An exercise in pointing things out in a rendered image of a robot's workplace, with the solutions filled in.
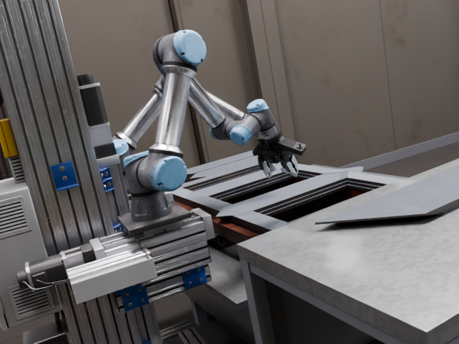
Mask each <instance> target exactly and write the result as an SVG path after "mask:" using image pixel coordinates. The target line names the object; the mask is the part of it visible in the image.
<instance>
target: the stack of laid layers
mask: <svg viewBox="0 0 459 344"><path fill-rule="evenodd" d="M257 171H261V168H260V166H259V165H255V166H253V167H249V168H246V169H243V170H239V171H236V172H233V173H229V174H227V175H222V176H220V177H216V178H213V179H211V180H206V181H204V182H200V183H197V184H193V185H190V186H187V187H184V188H185V189H187V190H191V191H196V190H200V189H202V188H206V187H209V186H213V185H215V184H220V183H222V182H226V181H228V180H232V179H235V178H237V177H242V176H244V175H248V174H250V173H255V172H257ZM338 173H341V176H340V180H339V181H336V182H333V183H331V184H327V185H325V186H322V187H319V188H316V189H314V190H310V191H308V192H305V193H303V194H300V195H297V196H294V197H291V198H289V199H285V200H283V201H280V202H277V203H274V204H272V205H268V206H266V207H262V208H260V209H257V210H254V212H258V213H261V214H264V215H267V216H273V215H275V214H278V213H281V212H284V211H286V210H290V209H292V208H294V207H297V206H300V205H303V204H305V203H309V202H310V201H314V200H316V199H319V198H322V197H325V196H327V195H330V194H333V193H335V192H338V191H341V190H343V189H346V188H352V189H356V190H363V191H367V192H369V191H371V190H374V189H377V188H380V187H381V186H385V185H386V184H381V183H377V182H369V181H364V180H356V179H352V178H347V177H348V172H347V171H342V172H335V173H323V174H322V173H314V172H310V171H302V170H298V176H297V177H294V176H292V175H290V174H289V173H284V172H282V173H278V174H276V175H272V176H271V177H270V178H268V177H266V178H264V179H260V180H257V181H254V182H251V183H248V184H245V185H242V186H238V187H235V188H232V189H229V190H226V191H223V192H220V193H217V194H214V195H210V196H209V197H212V198H215V199H218V200H221V201H226V200H228V199H232V198H234V197H238V196H240V195H244V194H247V193H249V192H253V191H255V190H259V189H261V188H264V187H267V186H270V185H273V184H276V183H279V182H282V181H285V180H288V179H291V178H293V177H294V178H299V179H302V180H306V179H309V178H311V177H315V176H319V175H331V174H338ZM172 195H173V200H174V201H177V202H179V203H182V204H185V205H187V206H189V207H192V208H195V209H196V208H199V209H201V210H203V211H205V212H207V213H208V214H210V215H212V216H215V217H216V215H217V214H218V213H219V212H220V211H218V210H215V209H212V208H210V207H207V206H205V205H202V204H199V203H196V202H194V201H190V200H188V199H185V198H183V197H179V196H178V195H174V194H172ZM217 218H220V219H222V220H225V221H227V222H229V223H232V224H234V225H237V226H239V227H242V228H244V229H247V230H250V231H252V232H254V233H257V234H260V235H262V234H264V233H267V232H269V231H271V230H270V229H266V228H263V227H261V226H258V225H255V224H253V223H250V222H247V221H245V220H242V219H239V218H236V217H234V216H219V217H217Z"/></svg>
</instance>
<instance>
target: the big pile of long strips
mask: <svg viewBox="0 0 459 344"><path fill-rule="evenodd" d="M252 151H253V150H252ZM252 151H249V152H245V153H241V154H237V155H235V156H230V157H228V158H224V159H220V160H216V161H214V162H209V163H206V164H202V165H199V166H196V167H192V168H190V169H187V176H186V179H185V181H184V183H186V182H191V181H194V180H198V179H201V178H203V177H207V176H210V175H214V174H217V173H220V172H224V171H227V170H230V169H234V168H237V167H241V166H243V165H246V164H250V163H253V162H257V161H258V156H254V155H253V152H252Z"/></svg>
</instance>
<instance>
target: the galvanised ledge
mask: <svg viewBox="0 0 459 344"><path fill-rule="evenodd" d="M208 248H209V251H210V258H211V262H212V263H209V264H208V265H209V269H210V275H211V279H212V280H211V281H210V282H207V283H204V284H203V285H201V286H202V287H204V288H206V289H207V290H208V291H210V292H211V293H213V294H214V295H215V296H217V297H218V298H220V299H221V300H222V301H224V302H226V303H227V304H228V305H230V306H231V307H233V308H234V309H236V310H237V311H241V310H243V309H245V308H247V307H249V305H248V300H247V294H246V290H245V283H244V279H243V275H242V268H241V264H240V262H239V261H237V260H235V259H234V258H232V257H230V256H228V255H226V254H224V253H222V252H220V251H218V250H217V249H215V248H213V247H211V246H208Z"/></svg>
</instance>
